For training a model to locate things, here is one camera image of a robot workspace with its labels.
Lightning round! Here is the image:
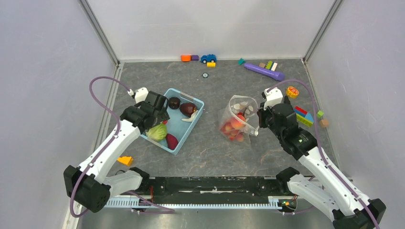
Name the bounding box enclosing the light blue plastic basket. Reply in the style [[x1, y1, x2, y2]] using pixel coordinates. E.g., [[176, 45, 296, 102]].
[[141, 88, 204, 155]]

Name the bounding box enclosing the dark red apple toy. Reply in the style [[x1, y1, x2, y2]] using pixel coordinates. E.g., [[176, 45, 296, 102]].
[[180, 103, 197, 117]]

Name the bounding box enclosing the clear polka dot zip bag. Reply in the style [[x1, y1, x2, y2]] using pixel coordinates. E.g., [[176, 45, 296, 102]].
[[218, 95, 259, 146]]

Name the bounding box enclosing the white garlic toy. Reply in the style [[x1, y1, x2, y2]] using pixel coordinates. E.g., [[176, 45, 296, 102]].
[[181, 110, 199, 123]]

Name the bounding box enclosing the teal block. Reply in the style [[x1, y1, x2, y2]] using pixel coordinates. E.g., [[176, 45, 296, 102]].
[[238, 58, 246, 65]]

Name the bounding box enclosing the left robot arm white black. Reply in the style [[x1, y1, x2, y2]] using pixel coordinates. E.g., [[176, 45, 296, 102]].
[[63, 91, 170, 213]]

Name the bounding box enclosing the orange block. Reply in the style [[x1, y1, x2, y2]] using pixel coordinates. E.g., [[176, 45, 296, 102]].
[[181, 55, 192, 62]]

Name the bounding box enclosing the orange peach toy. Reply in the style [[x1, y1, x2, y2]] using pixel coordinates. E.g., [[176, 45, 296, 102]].
[[230, 116, 245, 130]]

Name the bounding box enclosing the magenta fruit toy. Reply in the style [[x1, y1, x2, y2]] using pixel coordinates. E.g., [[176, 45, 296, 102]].
[[166, 134, 179, 150]]

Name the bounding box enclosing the tan wooden cube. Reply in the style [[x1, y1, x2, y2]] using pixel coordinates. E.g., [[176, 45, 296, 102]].
[[319, 119, 330, 128]]

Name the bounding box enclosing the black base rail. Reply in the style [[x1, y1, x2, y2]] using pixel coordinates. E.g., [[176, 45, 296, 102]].
[[120, 176, 301, 205]]

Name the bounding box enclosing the white slotted cable duct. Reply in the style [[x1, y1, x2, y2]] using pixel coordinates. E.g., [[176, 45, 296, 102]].
[[104, 197, 280, 209]]

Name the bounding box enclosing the purple toy flashlight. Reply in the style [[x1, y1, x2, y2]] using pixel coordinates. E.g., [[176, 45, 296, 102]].
[[244, 62, 285, 81]]

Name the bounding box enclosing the green cabbage toy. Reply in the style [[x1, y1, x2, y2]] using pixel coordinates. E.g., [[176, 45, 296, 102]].
[[146, 123, 168, 142]]

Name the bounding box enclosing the blue toy car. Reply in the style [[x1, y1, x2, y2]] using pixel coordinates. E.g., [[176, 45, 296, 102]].
[[200, 54, 217, 64]]

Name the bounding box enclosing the purple block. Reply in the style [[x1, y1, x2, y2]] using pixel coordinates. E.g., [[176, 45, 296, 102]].
[[191, 55, 200, 61]]

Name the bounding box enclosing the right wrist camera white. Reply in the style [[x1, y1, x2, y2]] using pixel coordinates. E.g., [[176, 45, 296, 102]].
[[260, 87, 283, 109]]

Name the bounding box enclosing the yellow butterfly duplo block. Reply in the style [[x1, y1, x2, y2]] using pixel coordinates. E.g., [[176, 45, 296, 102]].
[[286, 86, 299, 99]]

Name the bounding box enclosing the multicolour duplo stack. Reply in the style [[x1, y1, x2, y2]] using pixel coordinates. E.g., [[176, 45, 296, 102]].
[[294, 106, 314, 127]]

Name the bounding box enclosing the small green cube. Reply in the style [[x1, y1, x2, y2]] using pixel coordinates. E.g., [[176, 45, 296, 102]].
[[317, 110, 324, 119]]

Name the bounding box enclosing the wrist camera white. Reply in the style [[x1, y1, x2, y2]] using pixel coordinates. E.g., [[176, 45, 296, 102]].
[[127, 87, 149, 104], [260, 87, 283, 109]]

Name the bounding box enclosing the dark plum toy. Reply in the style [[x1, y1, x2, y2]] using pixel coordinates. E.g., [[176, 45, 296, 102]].
[[168, 97, 181, 110]]

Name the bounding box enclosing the yellow wedge block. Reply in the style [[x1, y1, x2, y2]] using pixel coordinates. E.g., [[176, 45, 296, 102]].
[[117, 156, 134, 166]]

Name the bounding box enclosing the green lego block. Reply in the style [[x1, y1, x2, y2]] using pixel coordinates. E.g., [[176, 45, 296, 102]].
[[265, 61, 274, 70]]

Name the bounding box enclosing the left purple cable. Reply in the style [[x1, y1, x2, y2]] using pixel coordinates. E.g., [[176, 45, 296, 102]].
[[69, 76, 134, 219]]

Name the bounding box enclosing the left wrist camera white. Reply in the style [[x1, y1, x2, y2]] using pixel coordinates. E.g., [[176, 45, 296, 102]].
[[127, 87, 149, 104]]

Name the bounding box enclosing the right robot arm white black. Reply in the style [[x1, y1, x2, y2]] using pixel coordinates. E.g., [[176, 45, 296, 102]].
[[257, 103, 386, 229]]

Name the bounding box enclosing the white block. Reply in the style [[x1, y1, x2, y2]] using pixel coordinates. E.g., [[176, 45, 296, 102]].
[[270, 62, 278, 71]]

